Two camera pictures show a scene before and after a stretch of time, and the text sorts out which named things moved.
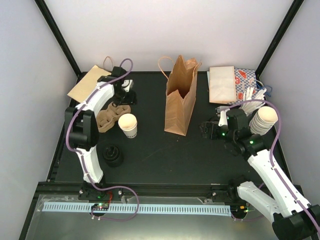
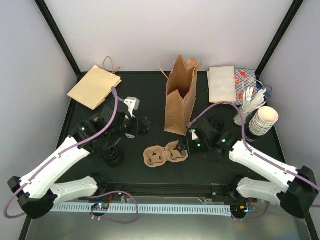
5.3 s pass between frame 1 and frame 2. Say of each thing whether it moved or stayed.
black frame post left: stayed
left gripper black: moved
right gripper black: moved
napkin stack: stayed
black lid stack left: stayed
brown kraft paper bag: stayed
